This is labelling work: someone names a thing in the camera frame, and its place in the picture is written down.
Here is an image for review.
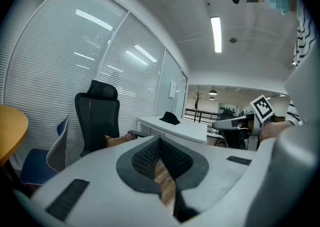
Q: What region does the person in striped shirt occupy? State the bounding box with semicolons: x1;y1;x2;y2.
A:
284;0;318;127

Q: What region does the black mesh office chair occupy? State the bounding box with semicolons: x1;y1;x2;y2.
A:
74;79;121;158

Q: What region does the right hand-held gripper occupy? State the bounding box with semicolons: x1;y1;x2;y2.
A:
211;94;275;152

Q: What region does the long ceiling light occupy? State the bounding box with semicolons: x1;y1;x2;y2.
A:
210;16;223;54

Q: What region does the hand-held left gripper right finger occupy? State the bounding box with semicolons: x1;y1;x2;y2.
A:
159;135;258;224

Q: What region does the black cloth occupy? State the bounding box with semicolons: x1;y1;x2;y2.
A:
159;111;181;126

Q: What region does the blue bag with white trim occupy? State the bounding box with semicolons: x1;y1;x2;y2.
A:
19;114;71;187

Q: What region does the black metal railing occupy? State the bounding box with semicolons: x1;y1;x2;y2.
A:
184;107;224;123

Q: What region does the person's right forearm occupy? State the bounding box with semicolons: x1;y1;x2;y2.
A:
259;120;294;142

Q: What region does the white desk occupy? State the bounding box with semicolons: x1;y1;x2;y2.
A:
136;115;209;145

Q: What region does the white paper notice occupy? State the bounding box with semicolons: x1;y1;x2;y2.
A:
167;79;178;100

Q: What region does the dark tree-shaped coat stand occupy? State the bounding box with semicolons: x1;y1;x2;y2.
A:
192;91;204;111

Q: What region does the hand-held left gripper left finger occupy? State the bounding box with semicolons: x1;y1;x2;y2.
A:
31;135;182;227

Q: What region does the round yellow table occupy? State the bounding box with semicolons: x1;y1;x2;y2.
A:
0;104;30;167

